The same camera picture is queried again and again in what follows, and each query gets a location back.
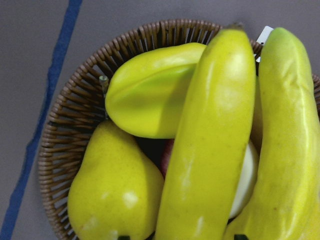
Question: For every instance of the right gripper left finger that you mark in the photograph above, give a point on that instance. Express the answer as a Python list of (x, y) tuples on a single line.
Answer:
[(124, 237)]

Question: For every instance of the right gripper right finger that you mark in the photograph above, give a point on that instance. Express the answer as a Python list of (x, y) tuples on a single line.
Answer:
[(240, 237)]

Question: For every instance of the yellow banana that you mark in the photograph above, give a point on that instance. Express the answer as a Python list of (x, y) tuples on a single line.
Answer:
[(285, 203), (209, 148)]

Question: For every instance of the basket paper tag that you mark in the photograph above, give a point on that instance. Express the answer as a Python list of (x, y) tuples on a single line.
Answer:
[(261, 40)]

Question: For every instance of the yellow pear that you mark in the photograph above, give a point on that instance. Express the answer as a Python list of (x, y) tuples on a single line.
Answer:
[(117, 190)]

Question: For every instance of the pale apple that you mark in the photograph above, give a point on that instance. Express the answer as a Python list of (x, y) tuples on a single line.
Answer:
[(249, 170)]

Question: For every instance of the pink peach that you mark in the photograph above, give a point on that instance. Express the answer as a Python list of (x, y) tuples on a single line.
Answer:
[(166, 155)]

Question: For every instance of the yellow mango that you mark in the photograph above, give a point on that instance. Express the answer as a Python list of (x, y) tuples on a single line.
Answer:
[(146, 94)]

